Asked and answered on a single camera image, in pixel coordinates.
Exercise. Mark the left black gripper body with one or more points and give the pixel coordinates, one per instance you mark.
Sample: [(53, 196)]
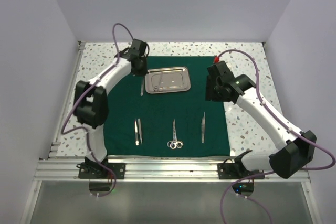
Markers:
[(143, 70)]

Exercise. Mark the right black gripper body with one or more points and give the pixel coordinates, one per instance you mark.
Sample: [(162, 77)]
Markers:
[(213, 92)]

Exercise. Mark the steel scalpel handle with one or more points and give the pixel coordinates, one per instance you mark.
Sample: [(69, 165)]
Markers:
[(202, 128), (203, 139)]

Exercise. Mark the steel instrument tray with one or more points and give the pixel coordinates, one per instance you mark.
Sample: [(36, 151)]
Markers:
[(175, 79)]

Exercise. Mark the green surgical cloth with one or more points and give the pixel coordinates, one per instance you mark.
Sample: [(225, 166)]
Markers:
[(171, 122)]

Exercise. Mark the steel forceps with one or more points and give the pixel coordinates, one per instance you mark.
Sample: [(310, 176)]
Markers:
[(173, 132)]

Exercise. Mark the steel scissors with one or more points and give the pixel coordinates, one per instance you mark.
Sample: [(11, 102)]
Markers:
[(175, 144), (158, 87)]

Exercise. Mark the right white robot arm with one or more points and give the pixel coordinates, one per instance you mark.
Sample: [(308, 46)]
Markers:
[(294, 148)]

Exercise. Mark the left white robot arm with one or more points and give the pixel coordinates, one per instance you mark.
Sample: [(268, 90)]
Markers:
[(91, 97)]

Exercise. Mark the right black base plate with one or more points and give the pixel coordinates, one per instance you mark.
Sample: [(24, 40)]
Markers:
[(236, 171)]

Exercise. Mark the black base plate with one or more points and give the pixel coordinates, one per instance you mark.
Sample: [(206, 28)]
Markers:
[(236, 171), (97, 172)]

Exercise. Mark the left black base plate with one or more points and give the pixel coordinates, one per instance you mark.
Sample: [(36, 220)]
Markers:
[(97, 172)]

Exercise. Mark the aluminium left side rail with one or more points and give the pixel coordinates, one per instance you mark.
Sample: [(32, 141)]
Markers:
[(53, 140)]

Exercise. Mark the aluminium rail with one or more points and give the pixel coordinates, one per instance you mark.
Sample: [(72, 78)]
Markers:
[(137, 169), (53, 140)]

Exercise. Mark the aluminium front rail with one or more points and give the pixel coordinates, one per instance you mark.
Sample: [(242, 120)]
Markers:
[(137, 169)]

